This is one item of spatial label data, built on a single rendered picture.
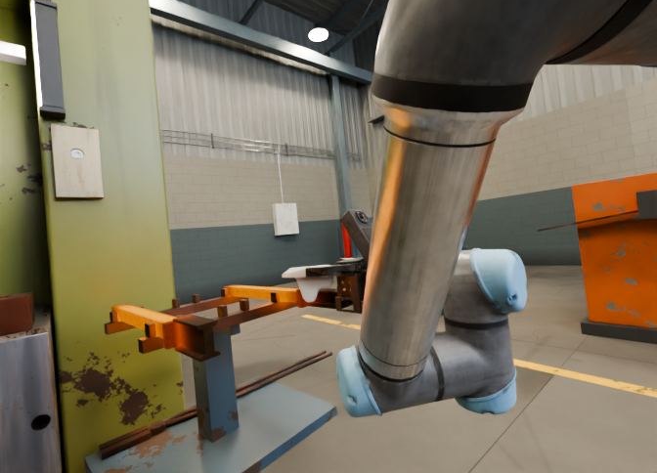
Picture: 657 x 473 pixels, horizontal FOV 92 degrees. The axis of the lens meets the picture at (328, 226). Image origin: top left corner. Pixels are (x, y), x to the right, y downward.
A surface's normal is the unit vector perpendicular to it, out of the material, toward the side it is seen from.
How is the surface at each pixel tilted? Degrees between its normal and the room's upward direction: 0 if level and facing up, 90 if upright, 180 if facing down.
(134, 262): 90
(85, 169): 90
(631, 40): 172
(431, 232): 124
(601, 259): 90
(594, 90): 90
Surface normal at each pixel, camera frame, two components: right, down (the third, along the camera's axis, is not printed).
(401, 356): -0.04, 0.54
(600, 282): -0.77, 0.06
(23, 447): 0.65, -0.09
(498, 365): 0.18, -0.05
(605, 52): 0.09, 1.00
